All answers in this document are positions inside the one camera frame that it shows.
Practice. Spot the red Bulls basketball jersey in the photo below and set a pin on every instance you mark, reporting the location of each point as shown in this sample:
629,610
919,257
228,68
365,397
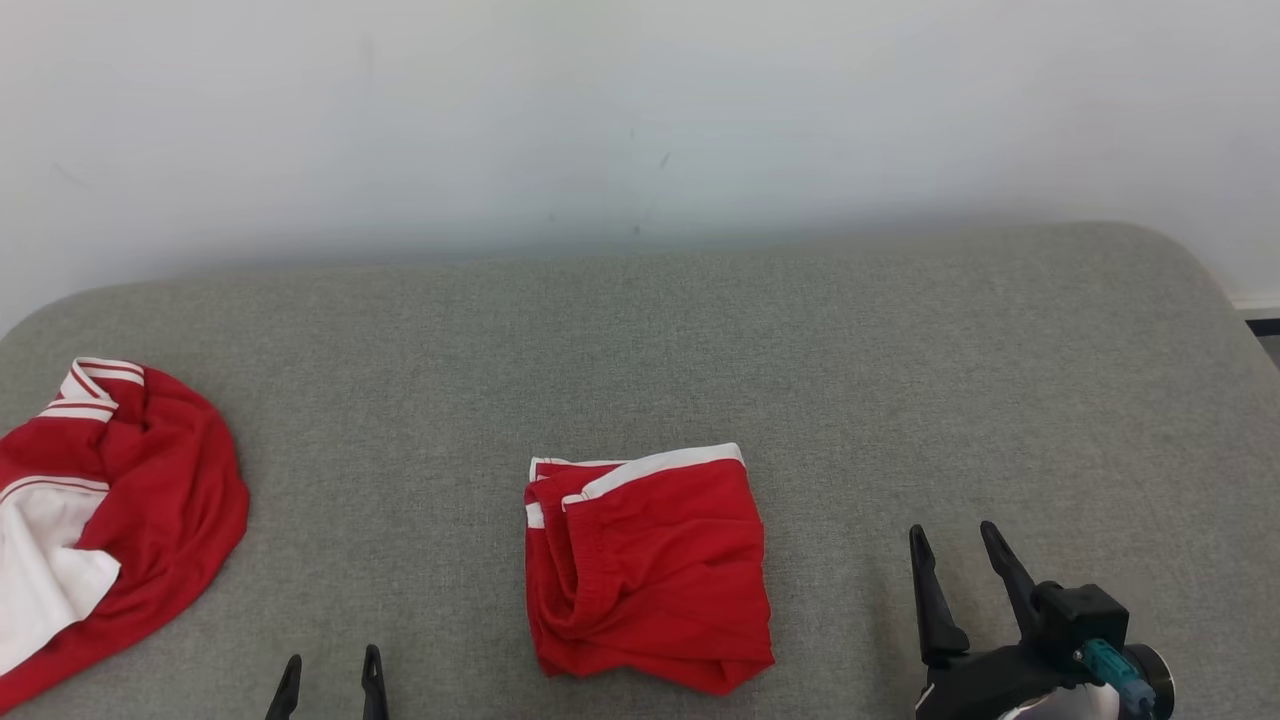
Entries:
160,500

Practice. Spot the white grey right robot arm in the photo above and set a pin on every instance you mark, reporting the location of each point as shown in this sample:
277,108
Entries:
1160,670

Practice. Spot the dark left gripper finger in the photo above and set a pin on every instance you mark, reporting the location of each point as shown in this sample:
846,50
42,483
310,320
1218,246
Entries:
285,700
375,700

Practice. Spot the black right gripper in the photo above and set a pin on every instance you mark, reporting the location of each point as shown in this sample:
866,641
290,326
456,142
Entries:
970,690

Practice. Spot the grey fabric sofa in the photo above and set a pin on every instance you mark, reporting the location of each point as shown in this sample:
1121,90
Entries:
700,340

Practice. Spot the red shorts with white trim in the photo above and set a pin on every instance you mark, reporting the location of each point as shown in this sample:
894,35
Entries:
660,580

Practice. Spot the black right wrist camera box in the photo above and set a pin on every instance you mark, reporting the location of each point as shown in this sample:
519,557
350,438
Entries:
1080,615

